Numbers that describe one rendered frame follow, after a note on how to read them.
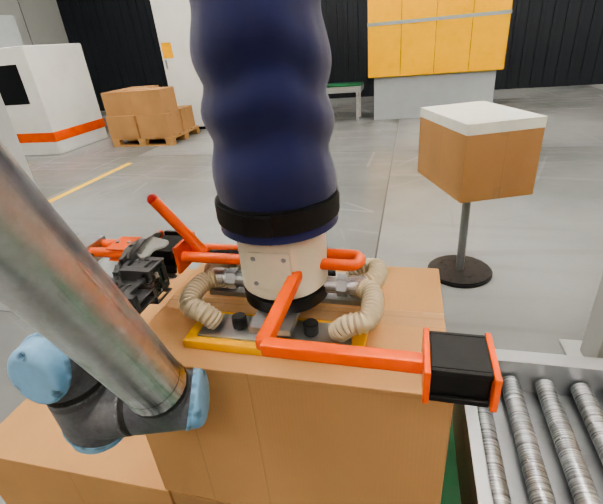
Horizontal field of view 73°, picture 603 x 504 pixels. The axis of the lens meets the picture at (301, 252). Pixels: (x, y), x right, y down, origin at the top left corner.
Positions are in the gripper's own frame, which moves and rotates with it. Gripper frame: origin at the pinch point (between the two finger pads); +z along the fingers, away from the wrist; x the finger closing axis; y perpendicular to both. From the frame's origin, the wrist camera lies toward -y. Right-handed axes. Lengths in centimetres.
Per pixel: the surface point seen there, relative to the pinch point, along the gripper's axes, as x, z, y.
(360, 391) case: -14, -19, 45
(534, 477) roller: -53, -2, 81
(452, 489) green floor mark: -108, 28, 70
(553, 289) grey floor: -110, 165, 138
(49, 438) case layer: -53, -13, -41
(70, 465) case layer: -53, -19, -29
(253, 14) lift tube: 41, -10, 31
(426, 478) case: -33, -19, 56
